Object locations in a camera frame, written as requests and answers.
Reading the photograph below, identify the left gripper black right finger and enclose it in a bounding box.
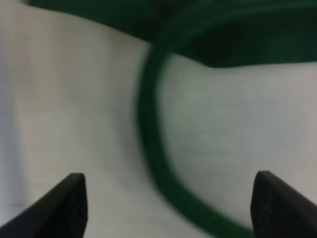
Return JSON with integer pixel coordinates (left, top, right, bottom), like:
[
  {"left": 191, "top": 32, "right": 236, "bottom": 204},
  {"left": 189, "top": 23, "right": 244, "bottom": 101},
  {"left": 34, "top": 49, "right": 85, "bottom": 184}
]
[{"left": 251, "top": 171, "right": 317, "bottom": 238}]

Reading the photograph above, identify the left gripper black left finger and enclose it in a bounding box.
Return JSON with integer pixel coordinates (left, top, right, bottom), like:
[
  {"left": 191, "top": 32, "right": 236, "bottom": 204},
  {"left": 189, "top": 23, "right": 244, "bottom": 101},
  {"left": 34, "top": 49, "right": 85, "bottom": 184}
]
[{"left": 0, "top": 173, "right": 88, "bottom": 238}]

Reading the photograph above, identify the cream linen bag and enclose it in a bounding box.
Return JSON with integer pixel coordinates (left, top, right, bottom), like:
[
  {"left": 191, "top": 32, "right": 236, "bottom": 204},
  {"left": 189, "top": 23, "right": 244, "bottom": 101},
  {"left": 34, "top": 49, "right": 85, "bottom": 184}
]
[{"left": 29, "top": 0, "right": 317, "bottom": 238}]

